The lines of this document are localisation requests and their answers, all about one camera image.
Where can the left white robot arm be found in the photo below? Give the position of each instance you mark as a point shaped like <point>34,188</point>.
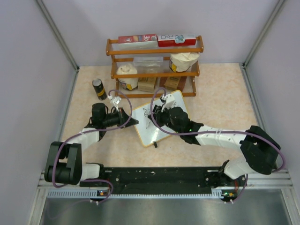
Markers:
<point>64,162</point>

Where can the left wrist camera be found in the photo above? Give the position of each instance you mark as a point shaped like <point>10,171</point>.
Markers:
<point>114,101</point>

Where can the tan cardboard box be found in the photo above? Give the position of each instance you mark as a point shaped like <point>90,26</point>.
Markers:
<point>147,84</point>

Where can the black drink can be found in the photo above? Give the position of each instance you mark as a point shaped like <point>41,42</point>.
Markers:
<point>99,89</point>

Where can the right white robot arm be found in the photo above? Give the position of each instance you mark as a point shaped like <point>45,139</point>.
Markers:
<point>259,150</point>

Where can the white bag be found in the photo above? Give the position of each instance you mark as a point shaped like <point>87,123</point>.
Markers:
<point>181,62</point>
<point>128,83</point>

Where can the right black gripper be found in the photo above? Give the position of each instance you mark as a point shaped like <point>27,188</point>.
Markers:
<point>158,115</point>

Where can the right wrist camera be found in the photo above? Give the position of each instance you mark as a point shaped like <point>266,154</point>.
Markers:
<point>168,101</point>

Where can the yellow framed whiteboard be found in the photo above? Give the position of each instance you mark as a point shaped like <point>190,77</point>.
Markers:
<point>152,133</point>

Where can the aluminium frame rail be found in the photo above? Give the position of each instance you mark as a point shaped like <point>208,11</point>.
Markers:
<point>275,180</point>

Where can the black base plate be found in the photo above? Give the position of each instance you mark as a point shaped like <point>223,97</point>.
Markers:
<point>164,180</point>

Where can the red white wrap box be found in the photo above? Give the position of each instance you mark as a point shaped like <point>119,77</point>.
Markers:
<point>176,40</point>

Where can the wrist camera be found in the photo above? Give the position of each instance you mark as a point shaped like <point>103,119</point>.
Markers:
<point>114,101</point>
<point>168,101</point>

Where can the wooden three tier shelf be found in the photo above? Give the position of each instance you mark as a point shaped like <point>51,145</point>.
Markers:
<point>122,57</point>

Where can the white bag middle right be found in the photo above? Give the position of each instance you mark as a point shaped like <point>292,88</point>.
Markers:
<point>181,62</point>

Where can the red foil box left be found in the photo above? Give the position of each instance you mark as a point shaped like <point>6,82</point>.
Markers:
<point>145,41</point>

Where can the brown packet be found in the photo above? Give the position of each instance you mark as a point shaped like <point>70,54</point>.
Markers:
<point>173,83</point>

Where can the clear plastic container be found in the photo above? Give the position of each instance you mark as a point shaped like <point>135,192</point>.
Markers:
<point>148,64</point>

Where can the white bag lower left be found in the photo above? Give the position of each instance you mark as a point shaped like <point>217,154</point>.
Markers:
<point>128,83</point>

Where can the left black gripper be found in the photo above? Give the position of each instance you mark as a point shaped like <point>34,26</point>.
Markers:
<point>123,118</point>

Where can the grey slotted cable duct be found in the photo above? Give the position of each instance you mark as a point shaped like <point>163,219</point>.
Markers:
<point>96,193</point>

